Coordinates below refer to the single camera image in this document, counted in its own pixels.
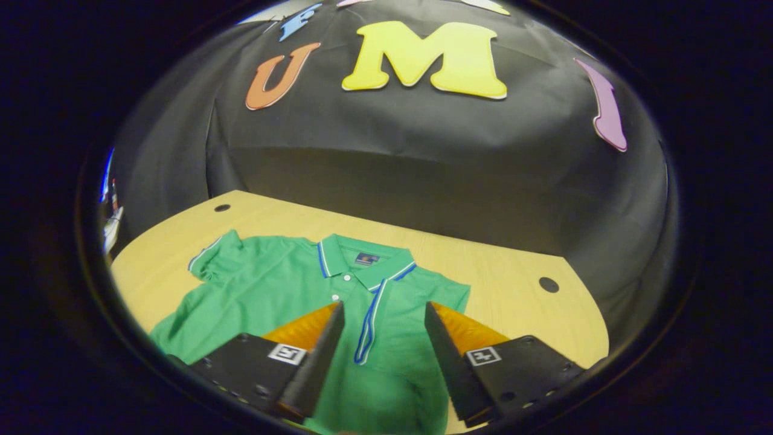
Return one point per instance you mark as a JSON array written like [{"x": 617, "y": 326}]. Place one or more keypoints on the black backdrop cloth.
[{"x": 392, "y": 169}]

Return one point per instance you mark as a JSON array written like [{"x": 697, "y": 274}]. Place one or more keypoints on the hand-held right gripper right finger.
[{"x": 450, "y": 368}]

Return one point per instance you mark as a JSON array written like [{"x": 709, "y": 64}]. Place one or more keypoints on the white side table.
[{"x": 112, "y": 229}]

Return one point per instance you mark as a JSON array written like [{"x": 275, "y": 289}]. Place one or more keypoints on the green T-shirt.
[{"x": 272, "y": 284}]

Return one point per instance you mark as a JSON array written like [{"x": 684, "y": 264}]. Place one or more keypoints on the computer monitor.
[{"x": 106, "y": 175}]

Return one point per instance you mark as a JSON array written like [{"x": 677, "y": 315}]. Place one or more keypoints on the red-capped bottle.
[{"x": 114, "y": 194}]

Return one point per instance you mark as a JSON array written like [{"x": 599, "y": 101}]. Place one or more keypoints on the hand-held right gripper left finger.
[{"x": 320, "y": 362}]

